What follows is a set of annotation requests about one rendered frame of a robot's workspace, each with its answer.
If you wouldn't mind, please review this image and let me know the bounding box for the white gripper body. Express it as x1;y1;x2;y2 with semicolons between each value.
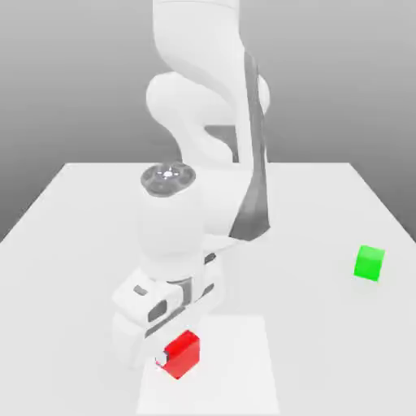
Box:
110;255;228;371

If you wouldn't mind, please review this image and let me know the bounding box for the small red cube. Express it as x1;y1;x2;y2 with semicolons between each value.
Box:
161;329;202;381

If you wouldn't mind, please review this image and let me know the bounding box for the small green cube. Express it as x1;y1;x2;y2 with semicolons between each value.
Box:
353;245;387;283

